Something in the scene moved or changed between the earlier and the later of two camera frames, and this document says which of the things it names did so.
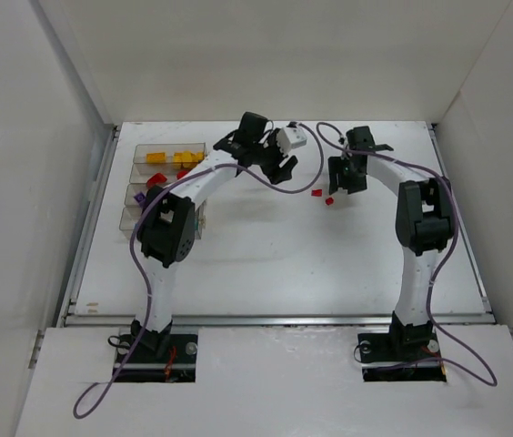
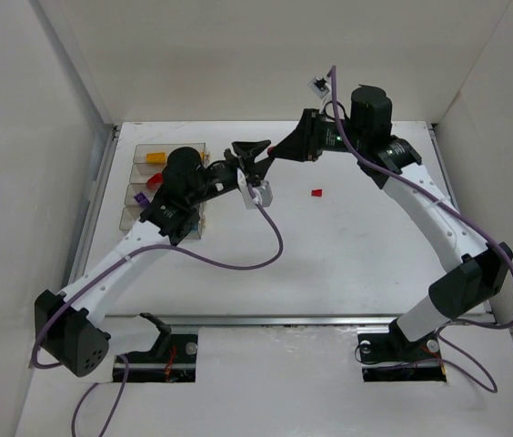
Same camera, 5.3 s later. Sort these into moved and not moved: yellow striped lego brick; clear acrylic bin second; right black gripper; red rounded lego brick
Moved: right black gripper
Not moved: red rounded lego brick; yellow striped lego brick; clear acrylic bin second
